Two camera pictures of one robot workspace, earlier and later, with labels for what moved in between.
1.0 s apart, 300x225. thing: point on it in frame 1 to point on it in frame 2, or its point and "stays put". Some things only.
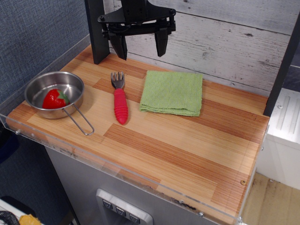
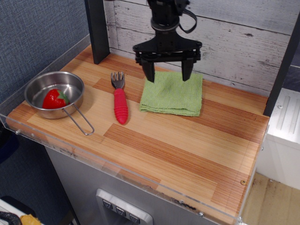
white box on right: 280,157 stays put
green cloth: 177,93 stays put
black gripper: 138,16 to 168,46
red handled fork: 120,102 stays put
